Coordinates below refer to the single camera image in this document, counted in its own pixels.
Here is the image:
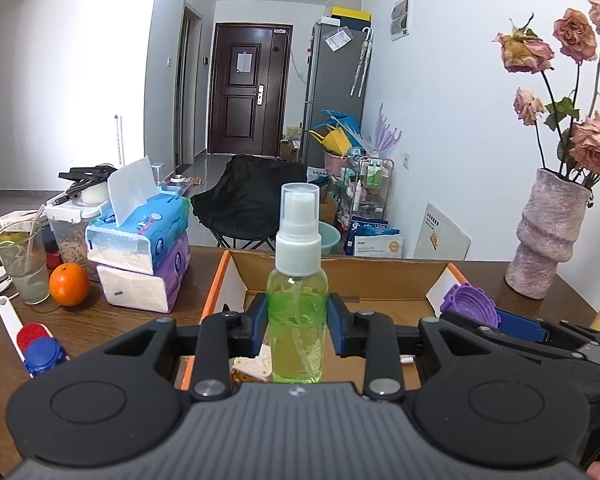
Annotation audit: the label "beige cube adapter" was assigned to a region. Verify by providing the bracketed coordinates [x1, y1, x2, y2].
[230, 344, 273, 382]

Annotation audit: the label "green spray bottle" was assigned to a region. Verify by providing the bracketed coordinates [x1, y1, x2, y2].
[266, 183, 329, 384]

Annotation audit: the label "purple gear lid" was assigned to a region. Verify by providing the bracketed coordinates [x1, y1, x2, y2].
[440, 283, 501, 328]

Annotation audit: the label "blue gear lid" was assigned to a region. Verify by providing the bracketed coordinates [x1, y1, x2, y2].
[23, 337, 68, 377]

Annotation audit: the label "red cardboard box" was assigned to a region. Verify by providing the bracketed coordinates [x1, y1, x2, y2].
[179, 249, 472, 392]

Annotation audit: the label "purple tissue pack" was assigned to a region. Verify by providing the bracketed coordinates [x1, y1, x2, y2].
[96, 233, 190, 314]

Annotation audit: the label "black folding chair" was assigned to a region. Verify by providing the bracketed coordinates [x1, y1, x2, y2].
[190, 155, 306, 250]

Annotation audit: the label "pink textured vase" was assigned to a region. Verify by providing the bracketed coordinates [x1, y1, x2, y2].
[505, 169, 592, 300]

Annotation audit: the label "blue tissue pack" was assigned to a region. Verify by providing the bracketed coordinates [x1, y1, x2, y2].
[85, 157, 190, 275]

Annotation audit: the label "orange fruit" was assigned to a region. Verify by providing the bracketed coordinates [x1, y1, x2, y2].
[48, 262, 91, 308]

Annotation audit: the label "dried pink roses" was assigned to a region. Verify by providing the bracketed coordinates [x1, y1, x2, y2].
[493, 0, 600, 190]

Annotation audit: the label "clear food container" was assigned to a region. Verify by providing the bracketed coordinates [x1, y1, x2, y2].
[45, 198, 109, 282]

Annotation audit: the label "white red jar opener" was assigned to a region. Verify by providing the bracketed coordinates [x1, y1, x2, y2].
[0, 296, 53, 362]

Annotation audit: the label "grey refrigerator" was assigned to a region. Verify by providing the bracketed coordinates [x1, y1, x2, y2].
[300, 22, 366, 167]

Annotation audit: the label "glass cup with straw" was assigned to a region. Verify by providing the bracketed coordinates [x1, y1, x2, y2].
[0, 221, 50, 304]

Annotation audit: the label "dark brown door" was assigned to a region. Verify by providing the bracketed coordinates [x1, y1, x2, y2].
[208, 23, 292, 157]

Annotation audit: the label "yellow box on fridge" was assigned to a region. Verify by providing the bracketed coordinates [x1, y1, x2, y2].
[330, 6, 372, 22]

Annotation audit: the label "metal wire rack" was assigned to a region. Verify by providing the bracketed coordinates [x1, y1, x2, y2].
[332, 156, 394, 228]

